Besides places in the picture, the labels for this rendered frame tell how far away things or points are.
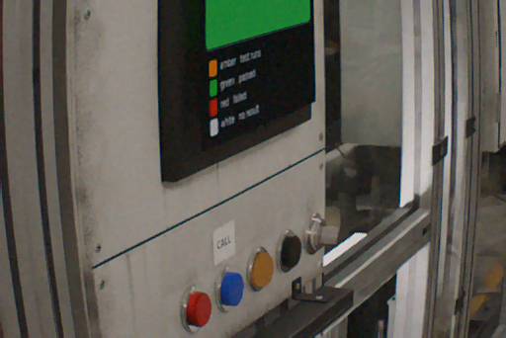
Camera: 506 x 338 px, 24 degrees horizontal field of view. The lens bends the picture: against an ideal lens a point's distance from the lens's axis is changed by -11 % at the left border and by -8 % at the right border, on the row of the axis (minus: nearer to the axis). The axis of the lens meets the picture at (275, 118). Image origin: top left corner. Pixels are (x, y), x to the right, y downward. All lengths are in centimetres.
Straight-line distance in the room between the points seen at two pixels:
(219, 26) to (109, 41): 12
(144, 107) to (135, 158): 4
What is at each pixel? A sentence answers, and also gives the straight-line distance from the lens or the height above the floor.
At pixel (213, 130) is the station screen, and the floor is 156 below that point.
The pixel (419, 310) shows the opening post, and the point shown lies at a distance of 164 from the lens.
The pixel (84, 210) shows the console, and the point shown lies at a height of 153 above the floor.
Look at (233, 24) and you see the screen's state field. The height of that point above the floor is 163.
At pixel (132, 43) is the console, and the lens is 86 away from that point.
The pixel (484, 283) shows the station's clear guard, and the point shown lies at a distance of 207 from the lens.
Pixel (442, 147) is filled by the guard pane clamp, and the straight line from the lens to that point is 160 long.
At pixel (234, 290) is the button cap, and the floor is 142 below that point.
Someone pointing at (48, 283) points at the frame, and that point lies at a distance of 81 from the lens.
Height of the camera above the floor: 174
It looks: 11 degrees down
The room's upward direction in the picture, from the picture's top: 1 degrees counter-clockwise
